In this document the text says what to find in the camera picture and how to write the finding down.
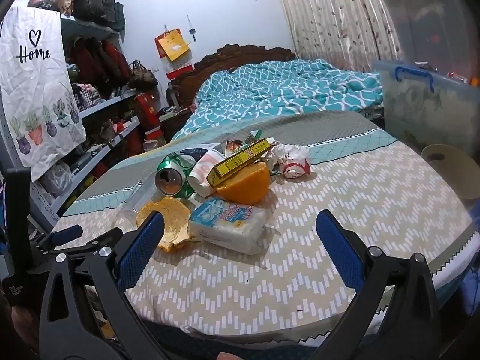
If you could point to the small yellow orange peel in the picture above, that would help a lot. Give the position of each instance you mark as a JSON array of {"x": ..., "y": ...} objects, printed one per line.
[{"x": 168, "y": 213}]

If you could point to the crumpled white red paper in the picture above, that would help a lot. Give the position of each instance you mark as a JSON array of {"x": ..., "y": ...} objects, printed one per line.
[{"x": 292, "y": 161}]

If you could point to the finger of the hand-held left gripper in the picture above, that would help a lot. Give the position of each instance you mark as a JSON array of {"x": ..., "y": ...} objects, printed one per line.
[
  {"x": 101, "y": 239},
  {"x": 67, "y": 233}
]

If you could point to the beige trash bin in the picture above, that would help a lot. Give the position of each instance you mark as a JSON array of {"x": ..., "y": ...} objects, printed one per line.
[{"x": 457, "y": 172}]

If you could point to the small red item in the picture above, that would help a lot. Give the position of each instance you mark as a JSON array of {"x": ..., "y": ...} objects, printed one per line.
[{"x": 458, "y": 76}]

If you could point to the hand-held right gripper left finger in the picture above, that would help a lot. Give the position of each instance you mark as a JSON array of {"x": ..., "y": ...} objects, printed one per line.
[{"x": 142, "y": 242}]

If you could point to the large orange peel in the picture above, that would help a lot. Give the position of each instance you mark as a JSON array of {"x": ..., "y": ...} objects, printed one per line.
[{"x": 245, "y": 189}]

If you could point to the floral curtain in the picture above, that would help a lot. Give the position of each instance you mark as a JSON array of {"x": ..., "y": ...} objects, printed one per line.
[{"x": 330, "y": 11}]

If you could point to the brown handbag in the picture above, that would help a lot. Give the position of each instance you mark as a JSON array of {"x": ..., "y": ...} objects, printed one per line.
[{"x": 142, "y": 77}]

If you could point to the teal patterned blanket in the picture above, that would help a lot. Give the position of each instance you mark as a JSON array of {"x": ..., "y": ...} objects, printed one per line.
[{"x": 281, "y": 90}]

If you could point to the carved wooden headboard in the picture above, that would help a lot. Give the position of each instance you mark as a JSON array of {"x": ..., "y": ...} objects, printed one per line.
[{"x": 232, "y": 50}]

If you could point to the clear storage box teal lid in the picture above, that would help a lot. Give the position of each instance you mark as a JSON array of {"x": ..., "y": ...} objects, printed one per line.
[{"x": 431, "y": 22}]

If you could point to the dark green bag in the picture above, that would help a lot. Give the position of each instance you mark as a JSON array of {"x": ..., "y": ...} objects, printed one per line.
[{"x": 113, "y": 13}]

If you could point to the red gift bag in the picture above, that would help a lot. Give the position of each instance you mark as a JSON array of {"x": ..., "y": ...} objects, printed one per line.
[{"x": 150, "y": 120}]

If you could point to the hanging keys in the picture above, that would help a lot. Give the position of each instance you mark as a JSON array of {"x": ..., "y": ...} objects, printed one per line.
[{"x": 192, "y": 32}]

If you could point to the red wall calendar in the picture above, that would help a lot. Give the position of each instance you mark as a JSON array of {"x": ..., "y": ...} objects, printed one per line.
[{"x": 180, "y": 67}]

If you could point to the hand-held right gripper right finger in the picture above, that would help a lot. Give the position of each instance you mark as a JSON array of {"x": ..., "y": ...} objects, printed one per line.
[{"x": 337, "y": 247}]

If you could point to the white printed plant cloth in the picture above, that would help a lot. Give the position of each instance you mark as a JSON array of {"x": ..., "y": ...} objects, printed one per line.
[{"x": 37, "y": 101}]

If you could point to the orange paper bag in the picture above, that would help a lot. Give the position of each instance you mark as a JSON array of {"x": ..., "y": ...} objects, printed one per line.
[{"x": 173, "y": 47}]

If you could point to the white tissue pack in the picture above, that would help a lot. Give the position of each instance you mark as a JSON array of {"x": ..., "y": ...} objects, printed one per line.
[{"x": 227, "y": 225}]

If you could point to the green drink can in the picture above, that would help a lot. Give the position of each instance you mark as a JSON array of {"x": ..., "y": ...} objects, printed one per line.
[{"x": 174, "y": 172}]

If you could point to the small orange round object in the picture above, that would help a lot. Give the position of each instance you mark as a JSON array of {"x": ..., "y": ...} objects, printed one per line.
[{"x": 475, "y": 81}]

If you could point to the grey metal shelf rack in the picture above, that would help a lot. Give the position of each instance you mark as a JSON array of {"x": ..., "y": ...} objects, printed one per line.
[{"x": 101, "y": 103}]

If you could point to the white pink paper cup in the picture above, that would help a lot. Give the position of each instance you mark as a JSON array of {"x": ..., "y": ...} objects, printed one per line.
[{"x": 204, "y": 168}]

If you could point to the red clothes pile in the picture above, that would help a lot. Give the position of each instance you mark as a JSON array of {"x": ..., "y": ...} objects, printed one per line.
[{"x": 101, "y": 60}]

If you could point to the yellow cardboard box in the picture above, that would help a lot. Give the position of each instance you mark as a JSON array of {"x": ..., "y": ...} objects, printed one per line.
[{"x": 240, "y": 161}]

